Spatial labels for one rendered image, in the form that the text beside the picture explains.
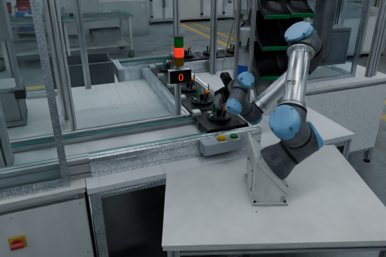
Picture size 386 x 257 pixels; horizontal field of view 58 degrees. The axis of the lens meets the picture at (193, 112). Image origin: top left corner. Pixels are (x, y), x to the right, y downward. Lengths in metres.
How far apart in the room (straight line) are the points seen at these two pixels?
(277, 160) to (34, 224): 1.08
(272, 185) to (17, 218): 1.08
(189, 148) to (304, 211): 0.61
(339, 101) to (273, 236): 1.94
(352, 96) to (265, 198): 1.90
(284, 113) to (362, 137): 2.24
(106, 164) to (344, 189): 1.07
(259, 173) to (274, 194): 0.12
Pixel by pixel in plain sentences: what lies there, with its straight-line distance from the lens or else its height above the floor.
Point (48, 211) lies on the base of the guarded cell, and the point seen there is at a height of 0.77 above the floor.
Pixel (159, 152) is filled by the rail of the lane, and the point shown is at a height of 0.93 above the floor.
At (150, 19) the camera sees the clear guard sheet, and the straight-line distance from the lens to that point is 1.82.
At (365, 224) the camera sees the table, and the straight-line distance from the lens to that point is 1.53.
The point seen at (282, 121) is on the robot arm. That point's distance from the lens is 1.32.
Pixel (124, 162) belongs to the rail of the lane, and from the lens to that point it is 1.67.
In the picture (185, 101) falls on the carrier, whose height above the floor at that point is 0.97.
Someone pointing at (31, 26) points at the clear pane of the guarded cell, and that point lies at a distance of 1.42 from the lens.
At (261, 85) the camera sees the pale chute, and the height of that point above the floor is 1.12.
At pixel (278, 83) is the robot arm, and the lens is 1.64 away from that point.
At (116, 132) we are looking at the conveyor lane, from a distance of 1.89.
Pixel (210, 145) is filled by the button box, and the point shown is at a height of 0.95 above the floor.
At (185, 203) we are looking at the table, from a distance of 1.48.
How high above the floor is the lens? 1.78
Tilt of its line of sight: 24 degrees down
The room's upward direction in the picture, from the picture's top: straight up
